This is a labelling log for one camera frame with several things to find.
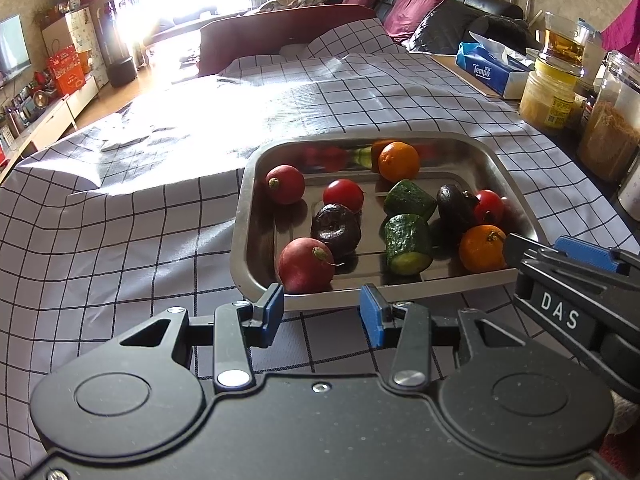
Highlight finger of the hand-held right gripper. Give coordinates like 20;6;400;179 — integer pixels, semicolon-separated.
554;234;640;282
502;232;640;307

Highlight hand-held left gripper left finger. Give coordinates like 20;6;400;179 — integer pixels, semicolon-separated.
119;283;286;394

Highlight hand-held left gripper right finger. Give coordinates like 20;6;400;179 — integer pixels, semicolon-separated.
359;283;528;393

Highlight large orange tangerine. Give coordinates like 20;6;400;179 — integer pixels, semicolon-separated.
458;225;508;274

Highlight metal tray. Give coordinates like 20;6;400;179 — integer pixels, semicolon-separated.
230;135;541;312

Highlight red cherry tomato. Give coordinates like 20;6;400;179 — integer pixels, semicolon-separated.
322;178;365;213
472;189;506;226

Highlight red radish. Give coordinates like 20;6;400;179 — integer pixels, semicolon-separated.
264;164;306;206
277;236;336;295

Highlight dark avocado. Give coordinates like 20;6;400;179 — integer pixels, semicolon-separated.
436;183;480;235

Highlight green cucumber piece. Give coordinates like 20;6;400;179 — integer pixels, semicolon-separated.
384;214;434;276
384;179;438;221

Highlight small orange tangerine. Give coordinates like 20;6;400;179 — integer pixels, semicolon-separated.
377;141;421;183

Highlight white thermos purple lid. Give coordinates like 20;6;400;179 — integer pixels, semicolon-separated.
617;152;640;221

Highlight glass jar brown contents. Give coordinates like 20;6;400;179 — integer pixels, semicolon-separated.
576;50;640;183

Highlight yellow plastic jar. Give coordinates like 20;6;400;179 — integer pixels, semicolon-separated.
519;57;578;131

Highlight grey checkered tablecloth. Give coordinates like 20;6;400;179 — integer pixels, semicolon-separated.
0;17;640;480

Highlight blue tissue box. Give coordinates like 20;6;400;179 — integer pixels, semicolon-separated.
455;31;536;98

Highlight thin wooden board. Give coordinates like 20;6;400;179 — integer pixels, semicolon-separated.
431;52;506;98

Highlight glass of amber liquid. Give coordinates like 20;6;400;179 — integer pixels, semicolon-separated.
541;11;596;68

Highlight magenta cloth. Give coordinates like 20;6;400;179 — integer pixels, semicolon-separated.
600;0;640;61

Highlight black cushion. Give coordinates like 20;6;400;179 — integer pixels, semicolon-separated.
406;0;488;56

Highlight black leather sofa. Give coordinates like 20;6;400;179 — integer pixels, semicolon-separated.
340;0;538;53

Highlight large maroon cushion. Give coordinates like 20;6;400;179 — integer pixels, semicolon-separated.
382;0;447;38

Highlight maroon chair back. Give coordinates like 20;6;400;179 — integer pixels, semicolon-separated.
198;4;378;78

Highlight black round stool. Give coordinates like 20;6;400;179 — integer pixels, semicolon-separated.
107;57;138;87

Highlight white television stand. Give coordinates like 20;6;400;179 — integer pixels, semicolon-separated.
0;77;98;176

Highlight red gift bag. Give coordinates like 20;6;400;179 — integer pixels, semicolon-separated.
47;44;87;97

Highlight white patterned cabinet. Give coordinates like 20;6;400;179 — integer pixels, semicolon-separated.
65;6;110;86

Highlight flat screen television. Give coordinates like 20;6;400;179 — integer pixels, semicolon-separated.
0;14;32;82

